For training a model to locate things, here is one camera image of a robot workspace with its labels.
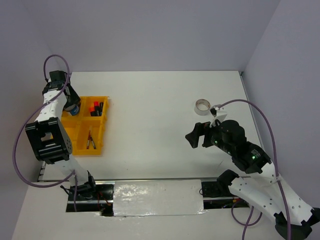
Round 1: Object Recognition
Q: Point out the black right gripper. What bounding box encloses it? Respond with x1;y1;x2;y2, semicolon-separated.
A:
184;116;233;154

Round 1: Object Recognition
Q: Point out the blue round jar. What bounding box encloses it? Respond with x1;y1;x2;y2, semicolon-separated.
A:
68;105;80;116

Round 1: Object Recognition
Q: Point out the orange capped black highlighter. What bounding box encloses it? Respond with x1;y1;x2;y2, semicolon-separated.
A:
89;103;97;117

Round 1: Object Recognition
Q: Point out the blue capped black highlighter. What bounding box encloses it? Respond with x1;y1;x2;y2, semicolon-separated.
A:
99;102;104;116

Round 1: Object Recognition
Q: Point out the white tape roll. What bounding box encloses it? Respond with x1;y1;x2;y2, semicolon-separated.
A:
194;99;211;116

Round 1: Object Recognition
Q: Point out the red gel pen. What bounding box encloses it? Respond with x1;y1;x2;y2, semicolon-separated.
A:
86;130;91;150

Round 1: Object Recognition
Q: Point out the blue gel pen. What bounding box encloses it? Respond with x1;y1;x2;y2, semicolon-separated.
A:
89;133;97;150

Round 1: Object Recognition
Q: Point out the pink capped black highlighter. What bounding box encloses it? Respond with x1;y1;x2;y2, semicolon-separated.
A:
93;101;101;117

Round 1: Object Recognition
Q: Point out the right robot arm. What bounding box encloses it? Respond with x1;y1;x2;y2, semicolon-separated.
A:
185;120;320;240

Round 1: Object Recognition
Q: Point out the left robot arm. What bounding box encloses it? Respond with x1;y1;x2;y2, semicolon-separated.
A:
25;70;98;200

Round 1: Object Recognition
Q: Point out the yellow compartment tray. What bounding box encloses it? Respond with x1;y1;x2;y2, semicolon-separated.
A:
61;96;109;156

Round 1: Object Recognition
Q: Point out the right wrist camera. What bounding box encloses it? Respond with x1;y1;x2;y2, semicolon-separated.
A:
209;106;228;128

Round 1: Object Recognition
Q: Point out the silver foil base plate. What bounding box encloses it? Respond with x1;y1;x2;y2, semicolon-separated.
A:
113;179;205;217

